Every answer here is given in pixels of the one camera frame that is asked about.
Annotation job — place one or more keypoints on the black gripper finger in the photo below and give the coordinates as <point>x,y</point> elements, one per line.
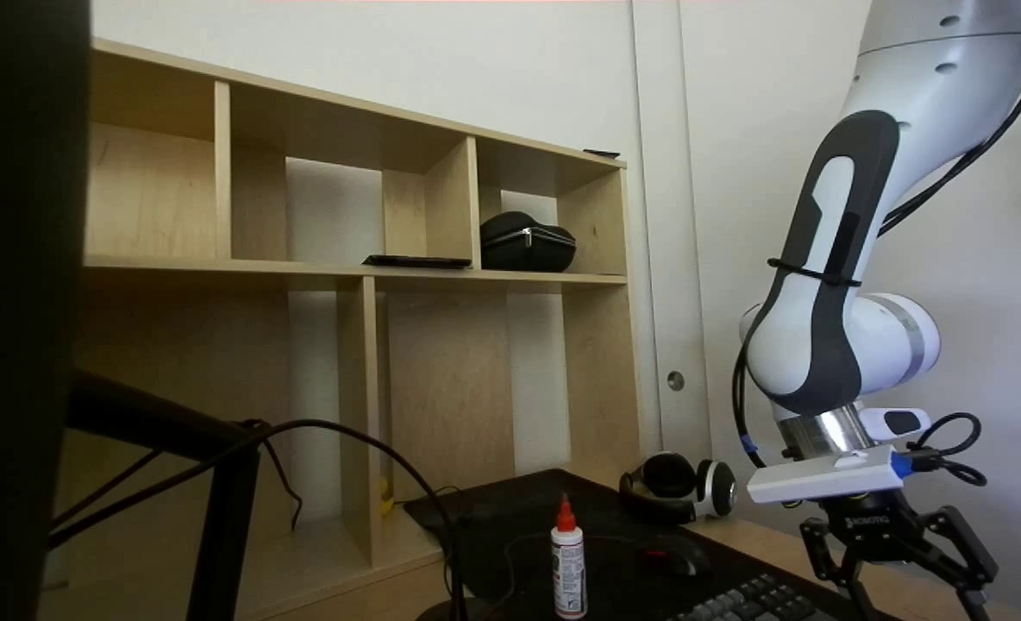
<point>848,574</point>
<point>968,569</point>

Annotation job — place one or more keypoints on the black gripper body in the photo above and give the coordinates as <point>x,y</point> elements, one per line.
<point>884,525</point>

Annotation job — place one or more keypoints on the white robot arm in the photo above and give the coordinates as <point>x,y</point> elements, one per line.
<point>935,85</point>

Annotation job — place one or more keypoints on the grey mechanical keyboard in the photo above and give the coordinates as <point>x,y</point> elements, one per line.
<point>756,600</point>

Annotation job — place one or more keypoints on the black white headphones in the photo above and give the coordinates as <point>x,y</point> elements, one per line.
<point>678,492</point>

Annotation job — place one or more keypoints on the black computer mouse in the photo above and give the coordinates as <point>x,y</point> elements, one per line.
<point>673,564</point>

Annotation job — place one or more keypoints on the black desk mat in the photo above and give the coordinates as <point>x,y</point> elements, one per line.
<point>505,564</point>

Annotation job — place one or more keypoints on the white glue bottle red cap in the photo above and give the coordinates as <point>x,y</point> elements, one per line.
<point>567,569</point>

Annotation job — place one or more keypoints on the wooden desk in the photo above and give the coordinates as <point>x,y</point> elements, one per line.
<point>324,578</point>

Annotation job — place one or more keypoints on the black case on shelf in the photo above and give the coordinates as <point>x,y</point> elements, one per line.
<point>515,241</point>

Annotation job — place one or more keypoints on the wooden shelf unit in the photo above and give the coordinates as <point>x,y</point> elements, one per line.
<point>225,237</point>

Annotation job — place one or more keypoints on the black flat tablet on shelf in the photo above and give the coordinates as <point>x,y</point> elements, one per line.
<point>414,265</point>

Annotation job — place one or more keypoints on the black computer monitor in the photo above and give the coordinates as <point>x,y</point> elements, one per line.
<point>43,187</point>

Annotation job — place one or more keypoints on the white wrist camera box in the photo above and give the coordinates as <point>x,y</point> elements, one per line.
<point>833,479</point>

